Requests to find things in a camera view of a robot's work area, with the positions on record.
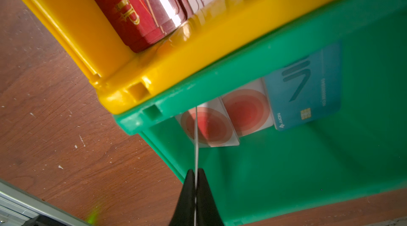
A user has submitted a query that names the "white red april card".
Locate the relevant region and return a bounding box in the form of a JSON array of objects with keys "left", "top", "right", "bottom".
[
  {"left": 221, "top": 78, "right": 274, "bottom": 137},
  {"left": 176, "top": 98, "right": 240, "bottom": 148}
]

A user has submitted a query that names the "green plastic bin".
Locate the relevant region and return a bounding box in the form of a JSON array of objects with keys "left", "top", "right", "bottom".
[{"left": 114, "top": 0, "right": 407, "bottom": 226}]

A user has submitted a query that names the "yellow plastic bin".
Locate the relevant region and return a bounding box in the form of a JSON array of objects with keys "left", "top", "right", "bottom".
[{"left": 0, "top": 0, "right": 392, "bottom": 115}]

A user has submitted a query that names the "red VIP card in bin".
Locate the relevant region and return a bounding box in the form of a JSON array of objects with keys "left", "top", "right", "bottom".
[{"left": 94, "top": 0, "right": 190, "bottom": 53}]

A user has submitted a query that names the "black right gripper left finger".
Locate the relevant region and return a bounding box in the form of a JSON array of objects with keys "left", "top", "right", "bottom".
[{"left": 169, "top": 169, "right": 196, "bottom": 226}]

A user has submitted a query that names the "teal VIP card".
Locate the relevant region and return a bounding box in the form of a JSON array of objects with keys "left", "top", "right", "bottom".
[{"left": 263, "top": 42, "right": 342, "bottom": 131}]

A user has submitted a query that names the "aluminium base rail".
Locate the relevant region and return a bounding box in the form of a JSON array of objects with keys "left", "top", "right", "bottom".
[{"left": 1, "top": 180, "right": 89, "bottom": 226}]

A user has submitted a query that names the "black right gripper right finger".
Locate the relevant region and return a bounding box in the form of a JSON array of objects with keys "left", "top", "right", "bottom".
[{"left": 196, "top": 168, "right": 224, "bottom": 226}]

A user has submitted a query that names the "white red circles card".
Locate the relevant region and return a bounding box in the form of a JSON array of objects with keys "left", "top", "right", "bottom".
[{"left": 194, "top": 106, "right": 199, "bottom": 226}]

